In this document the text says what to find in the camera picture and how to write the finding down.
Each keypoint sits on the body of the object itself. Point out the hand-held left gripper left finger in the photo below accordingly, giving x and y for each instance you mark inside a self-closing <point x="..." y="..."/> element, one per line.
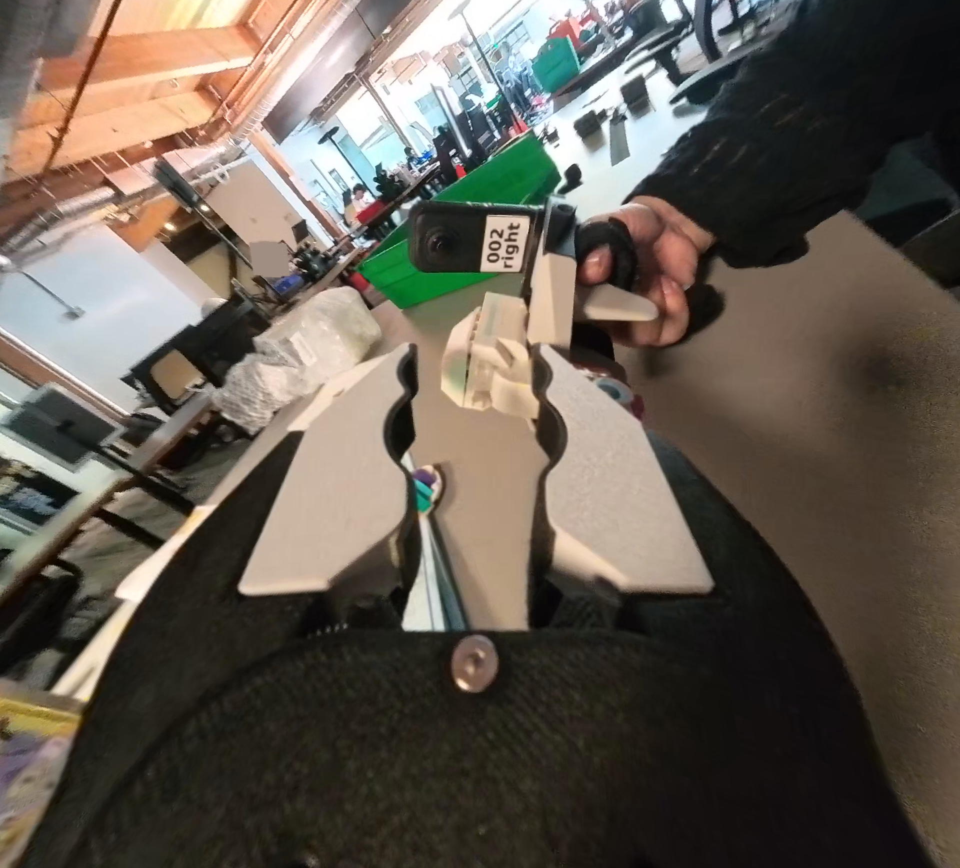
<point x="322" y="508"/>

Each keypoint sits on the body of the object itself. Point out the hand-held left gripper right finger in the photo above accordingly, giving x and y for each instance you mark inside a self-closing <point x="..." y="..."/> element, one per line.
<point x="630" y="508"/>

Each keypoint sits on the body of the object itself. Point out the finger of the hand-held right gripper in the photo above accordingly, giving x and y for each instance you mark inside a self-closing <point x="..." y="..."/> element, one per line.
<point x="553" y="298"/>

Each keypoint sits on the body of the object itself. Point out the white toy brick animal model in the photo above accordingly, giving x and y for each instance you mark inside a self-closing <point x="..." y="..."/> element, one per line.
<point x="487" y="358"/>

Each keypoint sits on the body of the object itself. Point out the person's right forearm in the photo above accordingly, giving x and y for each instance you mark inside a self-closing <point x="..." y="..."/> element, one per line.
<point x="825" y="96"/>

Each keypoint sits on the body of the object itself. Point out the yellow toy brick set box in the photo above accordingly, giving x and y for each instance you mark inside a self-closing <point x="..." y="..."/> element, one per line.
<point x="37" y="770"/>

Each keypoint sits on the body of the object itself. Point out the person's right hand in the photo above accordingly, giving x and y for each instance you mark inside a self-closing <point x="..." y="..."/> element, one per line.
<point x="667" y="261"/>

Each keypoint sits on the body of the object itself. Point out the green plastic bin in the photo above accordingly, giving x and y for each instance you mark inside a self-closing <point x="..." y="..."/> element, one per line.
<point x="420" y="268"/>

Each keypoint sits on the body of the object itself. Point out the clear bubble wrap bags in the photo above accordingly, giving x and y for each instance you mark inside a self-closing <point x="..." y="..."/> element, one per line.
<point x="300" y="358"/>

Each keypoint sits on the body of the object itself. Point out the distant green crate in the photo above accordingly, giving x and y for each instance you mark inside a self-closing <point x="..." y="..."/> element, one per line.
<point x="556" y="62"/>

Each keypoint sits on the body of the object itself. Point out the grey monitor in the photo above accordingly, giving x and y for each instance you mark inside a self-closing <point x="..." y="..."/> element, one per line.
<point x="60" y="426"/>

